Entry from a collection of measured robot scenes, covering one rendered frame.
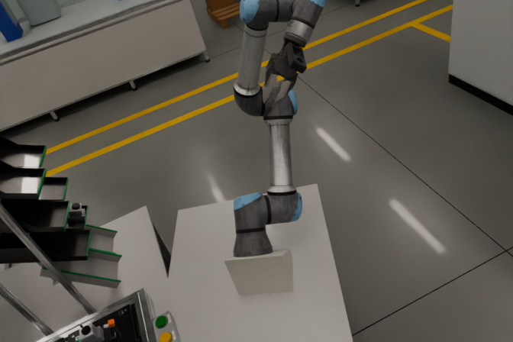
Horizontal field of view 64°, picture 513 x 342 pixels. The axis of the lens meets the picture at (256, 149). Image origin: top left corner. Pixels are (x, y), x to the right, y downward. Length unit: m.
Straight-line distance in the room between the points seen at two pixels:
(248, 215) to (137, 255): 0.66
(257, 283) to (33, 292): 1.06
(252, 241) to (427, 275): 1.41
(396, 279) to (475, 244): 0.54
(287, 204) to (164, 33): 3.92
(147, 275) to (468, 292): 1.74
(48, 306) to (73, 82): 3.62
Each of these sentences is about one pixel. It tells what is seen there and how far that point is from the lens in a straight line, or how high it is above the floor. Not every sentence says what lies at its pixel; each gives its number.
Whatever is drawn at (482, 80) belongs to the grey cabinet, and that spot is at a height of 0.21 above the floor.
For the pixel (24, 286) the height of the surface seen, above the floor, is 0.86.
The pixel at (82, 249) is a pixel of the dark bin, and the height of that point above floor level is 1.20.
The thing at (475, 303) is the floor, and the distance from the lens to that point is 2.65.
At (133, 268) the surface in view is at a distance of 1.97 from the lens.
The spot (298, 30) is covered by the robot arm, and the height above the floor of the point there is 1.76.
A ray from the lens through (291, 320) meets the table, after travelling 1.60.
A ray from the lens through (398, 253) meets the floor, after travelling 2.79.
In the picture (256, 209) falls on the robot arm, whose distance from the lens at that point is 1.56.
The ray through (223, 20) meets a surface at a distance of 6.34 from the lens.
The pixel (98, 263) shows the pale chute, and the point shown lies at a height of 1.05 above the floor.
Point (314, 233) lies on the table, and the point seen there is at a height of 0.86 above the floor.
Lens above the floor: 2.25
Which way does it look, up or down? 38 degrees down
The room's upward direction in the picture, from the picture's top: 16 degrees counter-clockwise
